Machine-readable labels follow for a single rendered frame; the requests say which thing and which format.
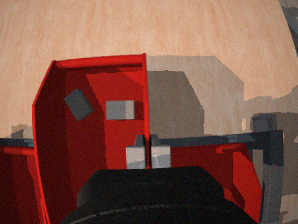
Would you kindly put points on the red bin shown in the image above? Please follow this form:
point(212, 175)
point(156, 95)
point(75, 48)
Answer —
point(67, 151)
point(19, 187)
point(234, 170)

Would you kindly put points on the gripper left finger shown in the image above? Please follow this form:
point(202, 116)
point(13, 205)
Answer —
point(136, 154)

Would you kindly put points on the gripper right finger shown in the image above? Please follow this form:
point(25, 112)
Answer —
point(161, 153)

